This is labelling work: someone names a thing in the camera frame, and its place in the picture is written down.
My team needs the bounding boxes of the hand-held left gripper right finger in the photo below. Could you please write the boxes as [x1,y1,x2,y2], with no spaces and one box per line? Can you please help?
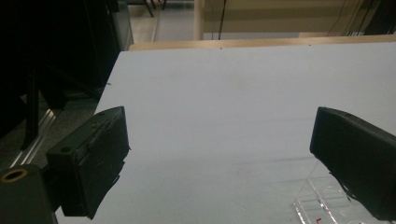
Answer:
[309,106,396,222]

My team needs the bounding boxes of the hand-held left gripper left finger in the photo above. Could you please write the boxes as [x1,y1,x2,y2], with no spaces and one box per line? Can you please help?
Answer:
[46,105,131,220]

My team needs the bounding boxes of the clear acrylic tube rack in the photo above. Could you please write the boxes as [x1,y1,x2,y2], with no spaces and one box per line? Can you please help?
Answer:
[292,160,396,224]

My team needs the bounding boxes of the black metal stand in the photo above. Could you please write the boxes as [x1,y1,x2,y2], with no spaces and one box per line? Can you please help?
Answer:
[20,46,104,150]

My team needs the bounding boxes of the grey cabinet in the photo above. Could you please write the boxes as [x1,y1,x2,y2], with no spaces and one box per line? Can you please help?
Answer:
[110,0,134,52]

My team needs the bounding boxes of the light wooden partition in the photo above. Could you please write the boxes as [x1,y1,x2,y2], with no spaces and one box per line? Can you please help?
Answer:
[193,0,396,41]

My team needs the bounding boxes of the aluminium floor rail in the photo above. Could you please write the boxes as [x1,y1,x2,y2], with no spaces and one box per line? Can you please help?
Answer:
[8,106,62,169]

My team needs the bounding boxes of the bundle of black cables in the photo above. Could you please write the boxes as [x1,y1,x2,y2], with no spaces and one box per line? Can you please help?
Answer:
[326,0,396,36]

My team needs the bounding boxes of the black hanging cable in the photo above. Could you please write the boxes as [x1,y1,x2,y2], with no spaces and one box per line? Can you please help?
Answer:
[218,0,228,41]

